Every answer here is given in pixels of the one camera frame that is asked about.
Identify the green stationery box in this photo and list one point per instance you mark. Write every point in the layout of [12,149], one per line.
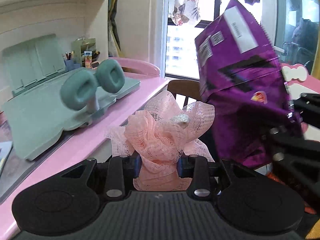
[84,52]

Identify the green headphones on stand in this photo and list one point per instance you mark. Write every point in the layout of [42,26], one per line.
[79,90]

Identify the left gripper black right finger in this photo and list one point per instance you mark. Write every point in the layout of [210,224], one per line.
[196,168]

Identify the floral hanging garment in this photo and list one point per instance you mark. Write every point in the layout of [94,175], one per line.
[190,12]

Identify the green desktop organizer tray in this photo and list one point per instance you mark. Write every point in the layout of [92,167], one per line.
[36,114]

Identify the pink and cream headboard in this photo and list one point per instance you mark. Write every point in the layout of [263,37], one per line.
[300,81]

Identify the purple snack bag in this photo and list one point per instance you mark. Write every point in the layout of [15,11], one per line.
[240,75]

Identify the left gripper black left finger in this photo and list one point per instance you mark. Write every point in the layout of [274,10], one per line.
[122,170]

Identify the brown wooden chair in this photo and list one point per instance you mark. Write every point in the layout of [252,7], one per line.
[187,88]

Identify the pink mesh bath pouf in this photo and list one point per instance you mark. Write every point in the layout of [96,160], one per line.
[160,134]

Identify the pink desk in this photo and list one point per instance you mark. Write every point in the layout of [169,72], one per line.
[90,141]

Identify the blue pen cup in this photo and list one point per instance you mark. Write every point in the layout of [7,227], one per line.
[70,64]

